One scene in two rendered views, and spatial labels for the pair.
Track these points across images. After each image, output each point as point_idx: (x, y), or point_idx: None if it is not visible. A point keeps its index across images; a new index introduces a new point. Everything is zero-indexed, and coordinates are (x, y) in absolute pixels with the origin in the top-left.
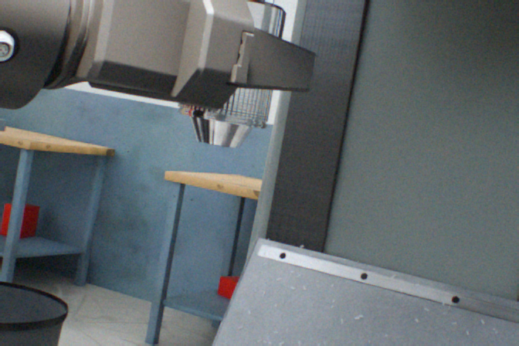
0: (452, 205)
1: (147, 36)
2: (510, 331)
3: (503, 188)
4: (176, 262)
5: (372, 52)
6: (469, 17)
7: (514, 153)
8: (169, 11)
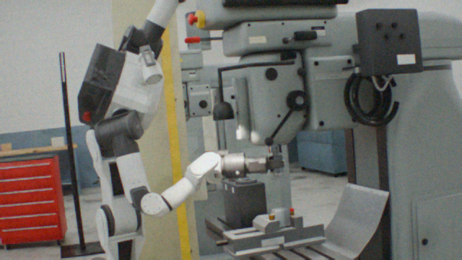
0: (369, 170)
1: (254, 167)
2: (377, 196)
3: (375, 165)
4: None
5: (354, 136)
6: (364, 127)
7: (375, 157)
8: (256, 163)
